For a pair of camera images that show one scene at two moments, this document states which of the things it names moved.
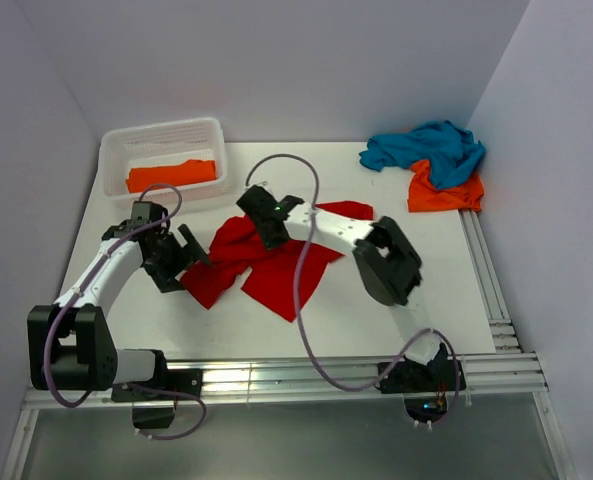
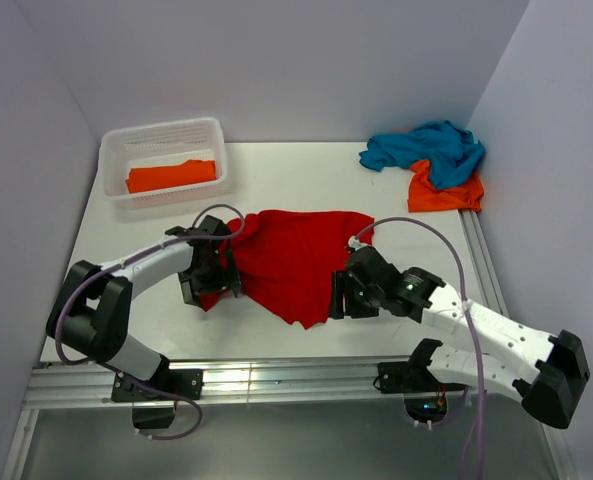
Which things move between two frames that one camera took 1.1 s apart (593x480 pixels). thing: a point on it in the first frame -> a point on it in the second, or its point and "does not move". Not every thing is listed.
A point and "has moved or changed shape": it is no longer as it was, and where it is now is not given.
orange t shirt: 425,196 does not move
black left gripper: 185,255 -> 226,279
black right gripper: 269,241 -> 341,280
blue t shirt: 449,152 does not move
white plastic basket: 197,139 does not move
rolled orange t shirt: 189,172 does not move
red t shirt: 274,280 has moved or changed shape
